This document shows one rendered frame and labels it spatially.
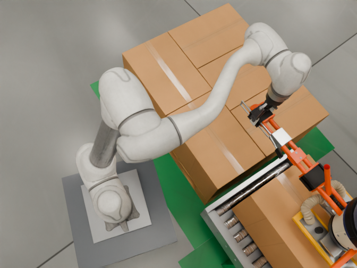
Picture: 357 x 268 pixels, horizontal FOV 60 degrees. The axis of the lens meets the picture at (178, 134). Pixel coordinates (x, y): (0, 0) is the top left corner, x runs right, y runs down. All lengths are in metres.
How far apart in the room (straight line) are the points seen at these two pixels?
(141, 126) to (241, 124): 1.30
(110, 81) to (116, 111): 0.10
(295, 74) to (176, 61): 1.35
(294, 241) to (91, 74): 2.17
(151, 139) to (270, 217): 0.85
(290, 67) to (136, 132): 0.55
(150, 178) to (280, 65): 0.94
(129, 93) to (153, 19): 2.39
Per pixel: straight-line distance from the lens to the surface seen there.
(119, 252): 1.67
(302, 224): 1.47
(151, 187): 1.70
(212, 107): 0.99
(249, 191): 1.99
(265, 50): 1.16
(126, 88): 0.96
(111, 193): 1.40
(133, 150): 0.91
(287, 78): 1.12
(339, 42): 3.68
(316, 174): 1.41
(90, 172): 1.43
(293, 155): 1.40
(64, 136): 2.71
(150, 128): 0.91
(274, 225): 1.57
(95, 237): 1.68
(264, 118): 1.41
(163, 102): 2.13
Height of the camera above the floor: 2.41
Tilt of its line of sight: 67 degrees down
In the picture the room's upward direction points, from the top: 11 degrees clockwise
